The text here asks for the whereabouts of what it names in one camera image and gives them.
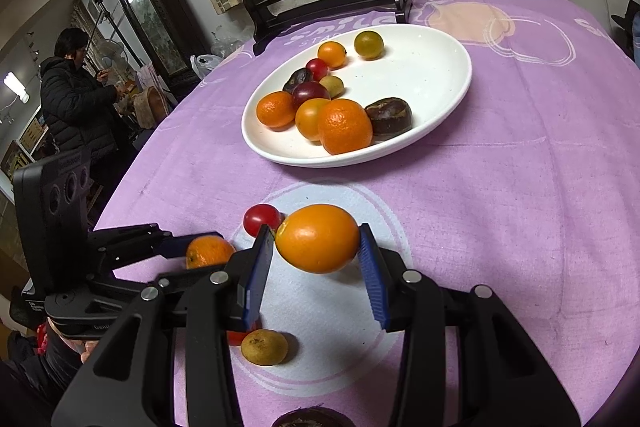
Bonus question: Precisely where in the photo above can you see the chair with brown cushion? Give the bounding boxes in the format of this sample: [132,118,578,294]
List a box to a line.
[130,87,171,128]

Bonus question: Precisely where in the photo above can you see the dark purple passion fruit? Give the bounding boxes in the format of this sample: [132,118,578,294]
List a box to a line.
[282,68,313,94]

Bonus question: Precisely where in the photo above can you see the dark brown water chestnut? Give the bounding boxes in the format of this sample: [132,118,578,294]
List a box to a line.
[364,98,414,141]
[271,407,356,427]

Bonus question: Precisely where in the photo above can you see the yellow-green kumquat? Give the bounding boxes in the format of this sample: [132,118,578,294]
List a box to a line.
[354,31,385,60]

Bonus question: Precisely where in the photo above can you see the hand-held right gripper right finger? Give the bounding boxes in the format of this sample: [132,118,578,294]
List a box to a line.
[357,223,581,427]

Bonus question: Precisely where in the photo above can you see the white plastic bag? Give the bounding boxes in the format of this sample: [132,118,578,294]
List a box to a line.
[191,54,226,80]

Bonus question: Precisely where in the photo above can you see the dark coat stand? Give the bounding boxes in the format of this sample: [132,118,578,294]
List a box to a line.
[89,0,146,68]

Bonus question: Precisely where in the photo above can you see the dark wooden cabinet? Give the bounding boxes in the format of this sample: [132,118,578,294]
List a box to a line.
[103,0,208,90]

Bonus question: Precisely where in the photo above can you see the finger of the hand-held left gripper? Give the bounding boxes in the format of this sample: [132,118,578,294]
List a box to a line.
[112,257,238,308]
[89,223,224,279]

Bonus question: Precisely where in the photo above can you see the purple printed tablecloth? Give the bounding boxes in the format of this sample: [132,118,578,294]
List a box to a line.
[92,0,640,427]

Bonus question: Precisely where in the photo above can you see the standing fan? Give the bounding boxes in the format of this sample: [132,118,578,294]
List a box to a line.
[97,42,126,72]

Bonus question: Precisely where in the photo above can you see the person's left hand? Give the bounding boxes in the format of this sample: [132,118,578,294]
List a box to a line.
[47,324,98,365]

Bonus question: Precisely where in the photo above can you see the dark red plum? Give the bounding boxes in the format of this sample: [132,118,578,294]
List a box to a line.
[291,82,332,108]

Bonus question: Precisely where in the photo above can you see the tan longan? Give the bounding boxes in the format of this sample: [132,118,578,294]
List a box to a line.
[319,75,345,98]
[241,329,290,365]

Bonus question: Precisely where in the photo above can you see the large orange mandarin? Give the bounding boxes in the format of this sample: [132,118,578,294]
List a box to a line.
[318,98,374,156]

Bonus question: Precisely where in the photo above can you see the white oval plate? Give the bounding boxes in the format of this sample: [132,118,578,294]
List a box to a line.
[241,24,473,168]

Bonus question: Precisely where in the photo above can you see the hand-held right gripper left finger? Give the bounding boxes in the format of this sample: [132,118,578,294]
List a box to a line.
[52,224,276,427]

